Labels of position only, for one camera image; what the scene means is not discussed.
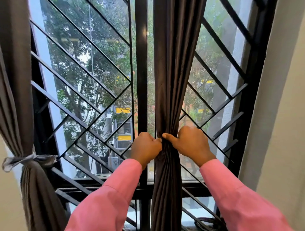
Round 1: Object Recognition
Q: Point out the black metal window grille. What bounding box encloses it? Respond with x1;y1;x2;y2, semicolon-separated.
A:
30;0;254;231

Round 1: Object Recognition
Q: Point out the dark brown gathered curtain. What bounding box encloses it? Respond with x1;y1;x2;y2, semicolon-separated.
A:
151;0;207;231

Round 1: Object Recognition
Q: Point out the grey fabric curtain tieback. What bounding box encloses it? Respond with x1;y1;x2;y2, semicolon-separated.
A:
2;153;58;173

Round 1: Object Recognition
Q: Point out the person's left forearm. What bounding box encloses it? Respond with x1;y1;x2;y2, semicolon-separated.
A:
65;158;143;231

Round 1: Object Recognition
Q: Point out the dark brown tied curtain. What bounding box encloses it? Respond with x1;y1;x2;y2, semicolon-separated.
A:
0;0;69;231

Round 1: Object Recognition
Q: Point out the person's right hand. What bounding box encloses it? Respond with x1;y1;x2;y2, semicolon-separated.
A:
162;126;217;168

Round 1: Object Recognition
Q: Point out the person's left hand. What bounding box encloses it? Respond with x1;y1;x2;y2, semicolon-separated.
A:
130;132;163;170

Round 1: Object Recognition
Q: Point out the black window frame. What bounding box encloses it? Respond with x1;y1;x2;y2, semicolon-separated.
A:
30;0;278;231

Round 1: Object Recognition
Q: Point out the person's right forearm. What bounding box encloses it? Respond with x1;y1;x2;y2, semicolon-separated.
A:
200;159;294;231

